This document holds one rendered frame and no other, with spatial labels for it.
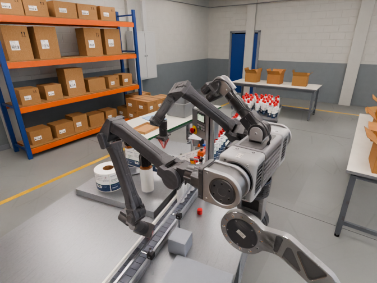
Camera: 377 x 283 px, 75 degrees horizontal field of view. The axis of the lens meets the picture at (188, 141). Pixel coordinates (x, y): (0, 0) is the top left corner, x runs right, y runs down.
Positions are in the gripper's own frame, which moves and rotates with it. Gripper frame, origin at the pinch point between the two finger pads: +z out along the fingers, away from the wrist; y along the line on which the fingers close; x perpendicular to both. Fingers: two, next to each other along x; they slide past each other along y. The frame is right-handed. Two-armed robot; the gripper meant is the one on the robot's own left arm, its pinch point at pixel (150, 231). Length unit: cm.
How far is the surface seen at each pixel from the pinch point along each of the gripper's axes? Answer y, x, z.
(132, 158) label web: 56, -50, 34
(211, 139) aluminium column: -16, -62, 4
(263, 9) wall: 83, -764, 391
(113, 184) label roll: 50, -23, 19
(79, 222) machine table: 52, 8, 7
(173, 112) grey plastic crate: 108, -177, 155
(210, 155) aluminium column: -15, -55, 12
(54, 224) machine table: 66, 14, 2
